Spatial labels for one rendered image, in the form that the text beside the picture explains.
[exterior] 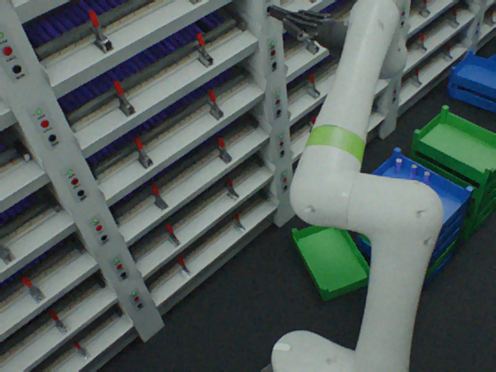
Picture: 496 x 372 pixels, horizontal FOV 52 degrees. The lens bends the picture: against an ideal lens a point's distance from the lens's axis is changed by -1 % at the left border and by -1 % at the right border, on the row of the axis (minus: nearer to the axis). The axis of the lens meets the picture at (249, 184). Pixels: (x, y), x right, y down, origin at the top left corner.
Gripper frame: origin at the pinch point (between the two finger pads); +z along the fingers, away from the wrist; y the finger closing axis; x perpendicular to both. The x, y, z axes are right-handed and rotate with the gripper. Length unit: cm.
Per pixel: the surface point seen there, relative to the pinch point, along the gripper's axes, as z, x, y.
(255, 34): 5.9, -5.9, -5.0
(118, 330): 7, -82, -80
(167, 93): 5.5, -7.3, -37.9
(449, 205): -50, -64, 23
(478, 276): -66, -96, 27
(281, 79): 4.9, -25.8, 2.7
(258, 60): 6.4, -15.4, -4.7
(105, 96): 11, -3, -52
